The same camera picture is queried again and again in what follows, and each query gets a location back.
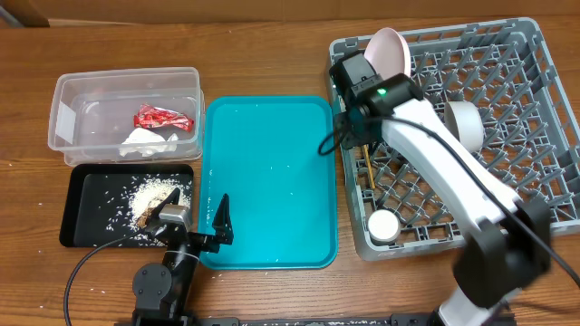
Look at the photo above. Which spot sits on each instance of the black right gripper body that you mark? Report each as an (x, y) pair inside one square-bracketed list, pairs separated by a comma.
[(358, 125)]

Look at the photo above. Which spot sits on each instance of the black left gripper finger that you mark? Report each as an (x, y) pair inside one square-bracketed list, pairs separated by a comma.
[(222, 222), (171, 199)]

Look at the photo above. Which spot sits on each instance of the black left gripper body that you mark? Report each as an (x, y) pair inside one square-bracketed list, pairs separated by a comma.
[(200, 243)]

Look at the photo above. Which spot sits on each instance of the wooden chopstick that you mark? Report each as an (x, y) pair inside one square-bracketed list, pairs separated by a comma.
[(366, 156)]

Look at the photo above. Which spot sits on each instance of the white napkin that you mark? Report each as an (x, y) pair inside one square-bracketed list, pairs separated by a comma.
[(147, 143)]

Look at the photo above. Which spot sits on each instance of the large white plate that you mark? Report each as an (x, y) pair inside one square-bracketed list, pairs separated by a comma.
[(388, 53)]

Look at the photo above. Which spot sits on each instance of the red snack wrapper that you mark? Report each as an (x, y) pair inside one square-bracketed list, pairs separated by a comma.
[(151, 117)]

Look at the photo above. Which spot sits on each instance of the white cup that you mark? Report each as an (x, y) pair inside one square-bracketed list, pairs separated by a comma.
[(384, 227)]

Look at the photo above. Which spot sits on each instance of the grey bowl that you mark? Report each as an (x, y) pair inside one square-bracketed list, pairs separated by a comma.
[(463, 121)]

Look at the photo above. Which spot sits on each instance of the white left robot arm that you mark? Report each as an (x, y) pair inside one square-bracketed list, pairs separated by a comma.
[(162, 289)]

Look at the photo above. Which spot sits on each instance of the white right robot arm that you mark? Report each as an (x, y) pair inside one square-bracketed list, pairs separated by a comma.
[(507, 240)]

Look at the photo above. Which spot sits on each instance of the spilled white rice pile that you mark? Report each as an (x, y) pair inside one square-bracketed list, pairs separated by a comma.
[(122, 207)]

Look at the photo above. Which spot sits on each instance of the black tray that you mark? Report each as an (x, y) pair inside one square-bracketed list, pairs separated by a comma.
[(83, 225)]

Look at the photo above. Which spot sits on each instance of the teal plastic tray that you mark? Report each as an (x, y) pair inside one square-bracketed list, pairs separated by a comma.
[(261, 152)]

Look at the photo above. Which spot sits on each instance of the clear plastic bin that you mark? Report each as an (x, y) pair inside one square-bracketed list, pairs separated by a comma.
[(92, 113)]

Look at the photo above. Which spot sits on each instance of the grey dish rack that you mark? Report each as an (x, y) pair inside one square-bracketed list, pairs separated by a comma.
[(531, 140)]

